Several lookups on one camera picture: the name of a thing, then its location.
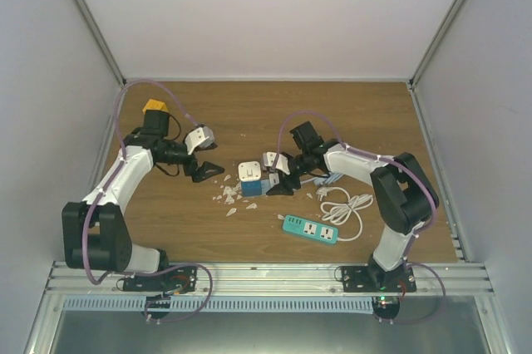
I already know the white cube adapter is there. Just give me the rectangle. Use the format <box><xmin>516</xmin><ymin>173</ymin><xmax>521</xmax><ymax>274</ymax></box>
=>
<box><xmin>238</xmin><ymin>160</ymin><xmax>263</xmax><ymax>183</ymax></box>

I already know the yellow cube socket adapter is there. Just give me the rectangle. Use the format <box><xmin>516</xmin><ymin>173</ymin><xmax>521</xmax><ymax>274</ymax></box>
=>
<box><xmin>142</xmin><ymin>99</ymin><xmax>169</xmax><ymax>114</ymax></box>

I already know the light blue power strip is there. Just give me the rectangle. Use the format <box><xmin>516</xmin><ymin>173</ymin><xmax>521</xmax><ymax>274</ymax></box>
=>
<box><xmin>262</xmin><ymin>176</ymin><xmax>285</xmax><ymax>195</ymax></box>

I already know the teal power strip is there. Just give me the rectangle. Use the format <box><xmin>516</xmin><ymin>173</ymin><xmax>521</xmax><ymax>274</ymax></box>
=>
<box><xmin>283</xmin><ymin>215</ymin><xmax>338</xmax><ymax>244</ymax></box>

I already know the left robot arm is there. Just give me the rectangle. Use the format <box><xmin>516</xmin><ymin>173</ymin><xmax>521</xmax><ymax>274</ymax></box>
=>
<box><xmin>62</xmin><ymin>110</ymin><xmax>224</xmax><ymax>291</ymax></box>

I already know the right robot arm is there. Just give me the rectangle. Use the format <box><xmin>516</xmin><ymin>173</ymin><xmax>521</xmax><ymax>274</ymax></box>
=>
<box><xmin>261</xmin><ymin>121</ymin><xmax>439</xmax><ymax>292</ymax></box>

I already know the blue cube adapter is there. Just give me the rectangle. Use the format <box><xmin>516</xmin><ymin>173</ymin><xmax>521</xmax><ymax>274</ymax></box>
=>
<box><xmin>241</xmin><ymin>179</ymin><xmax>263</xmax><ymax>197</ymax></box>

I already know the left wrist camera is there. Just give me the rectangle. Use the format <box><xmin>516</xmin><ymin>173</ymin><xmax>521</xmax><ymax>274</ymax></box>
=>
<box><xmin>184</xmin><ymin>125</ymin><xmax>215</xmax><ymax>155</ymax></box>

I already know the white power strip cable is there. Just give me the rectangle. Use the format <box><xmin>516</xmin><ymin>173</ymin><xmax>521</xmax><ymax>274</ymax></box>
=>
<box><xmin>314</xmin><ymin>185</ymin><xmax>375</xmax><ymax>243</ymax></box>

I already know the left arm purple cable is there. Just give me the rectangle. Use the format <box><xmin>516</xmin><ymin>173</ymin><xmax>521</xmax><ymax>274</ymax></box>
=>
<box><xmin>82</xmin><ymin>79</ymin><xmax>214</xmax><ymax>326</ymax></box>

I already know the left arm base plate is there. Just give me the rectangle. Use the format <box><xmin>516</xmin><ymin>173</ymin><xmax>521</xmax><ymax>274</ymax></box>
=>
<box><xmin>116</xmin><ymin>266</ymin><xmax>198</xmax><ymax>294</ymax></box>

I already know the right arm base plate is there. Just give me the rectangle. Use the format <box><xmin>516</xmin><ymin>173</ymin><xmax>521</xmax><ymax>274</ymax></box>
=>
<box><xmin>334</xmin><ymin>264</ymin><xmax>417</xmax><ymax>294</ymax></box>

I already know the slotted cable duct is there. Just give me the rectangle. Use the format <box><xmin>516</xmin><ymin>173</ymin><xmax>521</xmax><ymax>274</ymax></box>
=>
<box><xmin>63</xmin><ymin>295</ymin><xmax>373</xmax><ymax>314</ymax></box>

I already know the aluminium rail frame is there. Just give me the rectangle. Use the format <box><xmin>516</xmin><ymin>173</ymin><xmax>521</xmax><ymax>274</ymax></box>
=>
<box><xmin>22</xmin><ymin>0</ymin><xmax>512</xmax><ymax>354</ymax></box>

